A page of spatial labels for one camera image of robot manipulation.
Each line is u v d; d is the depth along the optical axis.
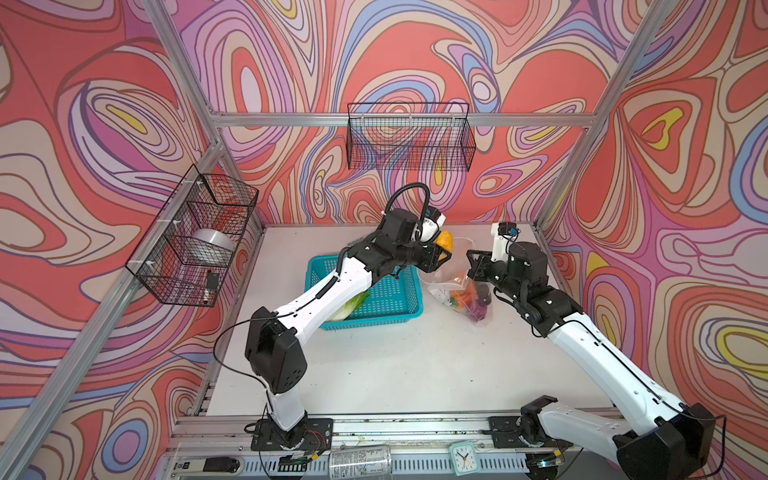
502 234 0.65
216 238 0.73
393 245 0.59
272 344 0.44
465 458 0.69
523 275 0.54
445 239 0.72
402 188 0.56
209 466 0.66
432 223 0.65
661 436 0.37
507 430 0.72
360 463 0.65
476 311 0.87
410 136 0.96
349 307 0.89
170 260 0.70
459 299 0.84
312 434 0.73
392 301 0.98
